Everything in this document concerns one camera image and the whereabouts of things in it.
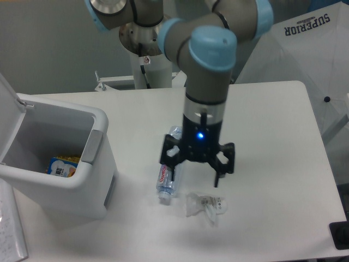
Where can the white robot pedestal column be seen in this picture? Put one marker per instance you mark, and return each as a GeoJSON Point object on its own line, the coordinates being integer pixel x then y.
{"type": "Point", "coordinates": [151, 72]}

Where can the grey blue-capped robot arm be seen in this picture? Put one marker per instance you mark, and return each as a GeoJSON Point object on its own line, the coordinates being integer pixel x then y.
{"type": "Point", "coordinates": [205, 50]}

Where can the crumpled clear plastic wrapper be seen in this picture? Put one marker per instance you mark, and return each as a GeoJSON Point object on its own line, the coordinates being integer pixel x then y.
{"type": "Point", "coordinates": [211, 205]}

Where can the crushed clear plastic bottle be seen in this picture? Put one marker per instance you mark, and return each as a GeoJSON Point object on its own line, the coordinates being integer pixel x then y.
{"type": "Point", "coordinates": [165, 186]}

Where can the metallic box at left edge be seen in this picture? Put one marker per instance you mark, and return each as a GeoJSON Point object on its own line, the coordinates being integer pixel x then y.
{"type": "Point", "coordinates": [13, 245]}

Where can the blue yellow snack package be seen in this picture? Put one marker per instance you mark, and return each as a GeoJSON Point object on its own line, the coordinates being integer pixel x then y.
{"type": "Point", "coordinates": [63, 166]}

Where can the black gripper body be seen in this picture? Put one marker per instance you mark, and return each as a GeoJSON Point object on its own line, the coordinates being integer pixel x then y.
{"type": "Point", "coordinates": [199, 143]}

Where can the white push-lid trash can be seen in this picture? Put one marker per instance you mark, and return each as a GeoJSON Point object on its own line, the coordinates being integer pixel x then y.
{"type": "Point", "coordinates": [56, 153]}

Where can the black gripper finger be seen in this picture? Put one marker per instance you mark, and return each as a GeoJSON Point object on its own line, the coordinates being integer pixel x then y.
{"type": "Point", "coordinates": [224, 162]}
{"type": "Point", "coordinates": [172, 161]}

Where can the white umbrella with lettering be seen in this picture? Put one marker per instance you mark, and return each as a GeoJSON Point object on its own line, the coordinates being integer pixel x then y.
{"type": "Point", "coordinates": [313, 49]}

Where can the black device at table edge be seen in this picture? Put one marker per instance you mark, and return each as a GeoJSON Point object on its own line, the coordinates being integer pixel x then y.
{"type": "Point", "coordinates": [339, 232]}

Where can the white metal base frame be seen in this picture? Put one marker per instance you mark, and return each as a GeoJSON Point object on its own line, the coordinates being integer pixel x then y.
{"type": "Point", "coordinates": [123, 83]}

